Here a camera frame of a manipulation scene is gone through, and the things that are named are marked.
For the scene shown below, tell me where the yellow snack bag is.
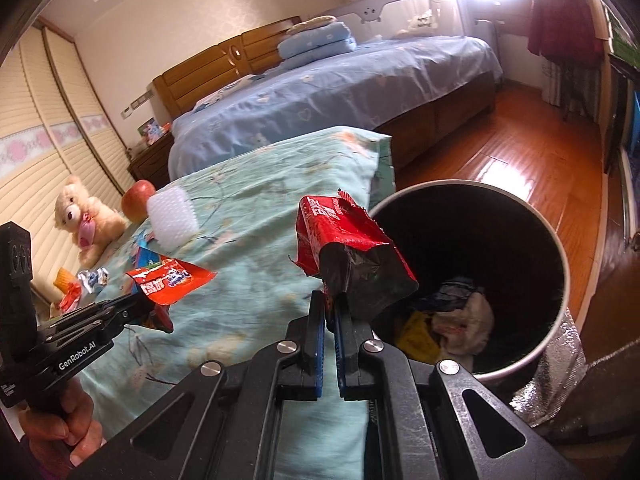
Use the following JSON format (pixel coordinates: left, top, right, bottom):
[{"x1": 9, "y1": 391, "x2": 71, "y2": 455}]
[{"x1": 395, "y1": 311, "x2": 440, "y2": 364}]

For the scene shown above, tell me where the white plastic bag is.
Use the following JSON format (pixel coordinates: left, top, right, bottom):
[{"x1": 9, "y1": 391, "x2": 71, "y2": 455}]
[{"x1": 432, "y1": 292, "x2": 494, "y2": 358}]

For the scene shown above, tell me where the orange red snack packet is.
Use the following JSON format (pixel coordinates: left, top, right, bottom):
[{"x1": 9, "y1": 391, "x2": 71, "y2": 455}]
[{"x1": 127, "y1": 256, "x2": 217, "y2": 334}]

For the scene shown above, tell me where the red black foil snack bag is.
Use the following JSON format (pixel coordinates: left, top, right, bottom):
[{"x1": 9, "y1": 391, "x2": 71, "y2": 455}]
[{"x1": 294, "y1": 191, "x2": 419, "y2": 322}]

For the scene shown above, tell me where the blue plastic snack wrapper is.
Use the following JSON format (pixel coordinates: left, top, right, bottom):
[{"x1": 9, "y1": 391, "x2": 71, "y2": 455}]
[{"x1": 431, "y1": 278, "x2": 477, "y2": 312}]

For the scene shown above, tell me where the black round trash bin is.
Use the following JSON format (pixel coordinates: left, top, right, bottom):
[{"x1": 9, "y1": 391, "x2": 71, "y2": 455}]
[{"x1": 370, "y1": 179, "x2": 570, "y2": 385}]

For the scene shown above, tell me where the person's left hand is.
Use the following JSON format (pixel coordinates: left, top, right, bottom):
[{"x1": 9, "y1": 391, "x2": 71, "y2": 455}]
[{"x1": 18, "y1": 378, "x2": 105, "y2": 479}]

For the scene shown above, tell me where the crumpled blue white wrapper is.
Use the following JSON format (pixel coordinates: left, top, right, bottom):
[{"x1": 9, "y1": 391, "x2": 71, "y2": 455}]
[{"x1": 76, "y1": 266, "x2": 110, "y2": 295}]

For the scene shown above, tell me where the light green floral bedsheet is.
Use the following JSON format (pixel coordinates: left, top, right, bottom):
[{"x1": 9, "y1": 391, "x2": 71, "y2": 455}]
[{"x1": 72, "y1": 127, "x2": 394, "y2": 464}]

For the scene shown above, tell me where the cream teddy bear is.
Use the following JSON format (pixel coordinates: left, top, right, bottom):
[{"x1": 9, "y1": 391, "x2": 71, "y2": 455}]
[{"x1": 54, "y1": 174, "x2": 128, "y2": 270}]

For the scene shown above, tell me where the silver foil mat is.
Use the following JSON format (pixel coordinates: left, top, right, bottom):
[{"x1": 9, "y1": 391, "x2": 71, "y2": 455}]
[{"x1": 510, "y1": 310, "x2": 588, "y2": 427}]

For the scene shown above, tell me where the red yellow apple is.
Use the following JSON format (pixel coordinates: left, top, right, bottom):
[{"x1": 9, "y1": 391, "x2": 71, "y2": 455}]
[{"x1": 120, "y1": 180, "x2": 156, "y2": 223}]

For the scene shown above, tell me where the white bubble wrap sheet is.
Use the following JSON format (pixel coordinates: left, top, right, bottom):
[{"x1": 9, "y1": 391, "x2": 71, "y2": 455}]
[{"x1": 146, "y1": 186, "x2": 200, "y2": 252}]

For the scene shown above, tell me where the dark wooden nightstand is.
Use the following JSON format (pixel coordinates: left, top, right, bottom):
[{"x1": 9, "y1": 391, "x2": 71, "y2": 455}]
[{"x1": 128, "y1": 132, "x2": 174, "y2": 190}]

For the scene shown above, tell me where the blue quilt bed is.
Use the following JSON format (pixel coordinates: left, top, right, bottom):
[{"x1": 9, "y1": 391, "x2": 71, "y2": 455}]
[{"x1": 168, "y1": 36, "x2": 503, "y2": 180}]

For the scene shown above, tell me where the wooden headboard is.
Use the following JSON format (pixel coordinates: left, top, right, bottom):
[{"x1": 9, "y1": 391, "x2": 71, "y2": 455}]
[{"x1": 153, "y1": 16, "x2": 302, "y2": 119}]

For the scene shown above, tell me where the folded blue blanket stack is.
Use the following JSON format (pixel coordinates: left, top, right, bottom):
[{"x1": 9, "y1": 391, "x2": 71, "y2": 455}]
[{"x1": 277, "y1": 15, "x2": 357, "y2": 70}]

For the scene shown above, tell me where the dark red hanging jacket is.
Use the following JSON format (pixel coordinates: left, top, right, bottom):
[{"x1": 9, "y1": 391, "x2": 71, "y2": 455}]
[{"x1": 527, "y1": 0, "x2": 603, "y2": 70}]

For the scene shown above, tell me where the stack of green boxes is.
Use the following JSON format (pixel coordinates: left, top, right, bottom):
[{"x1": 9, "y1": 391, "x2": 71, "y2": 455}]
[{"x1": 606, "y1": 9, "x2": 640, "y2": 70}]

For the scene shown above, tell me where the picture frame on nightstand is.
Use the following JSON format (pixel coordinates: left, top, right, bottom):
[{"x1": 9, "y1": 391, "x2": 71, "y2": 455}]
[{"x1": 138, "y1": 118, "x2": 164, "y2": 146}]

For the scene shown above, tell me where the white baby bed rail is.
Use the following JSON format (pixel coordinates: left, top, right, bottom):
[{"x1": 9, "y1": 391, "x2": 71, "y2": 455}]
[{"x1": 324, "y1": 0, "x2": 473, "y2": 44}]

